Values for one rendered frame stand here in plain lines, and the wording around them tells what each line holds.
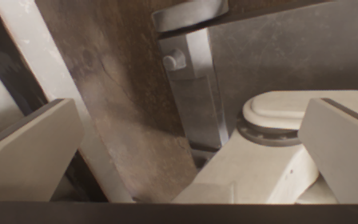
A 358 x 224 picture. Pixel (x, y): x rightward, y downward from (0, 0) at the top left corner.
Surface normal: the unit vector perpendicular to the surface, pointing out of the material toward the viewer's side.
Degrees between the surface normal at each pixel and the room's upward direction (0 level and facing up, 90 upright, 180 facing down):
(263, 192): 90
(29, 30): 90
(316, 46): 0
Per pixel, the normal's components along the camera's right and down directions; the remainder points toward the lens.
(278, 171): -0.26, -0.86
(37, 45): 0.84, 0.10
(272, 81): -0.51, 0.51
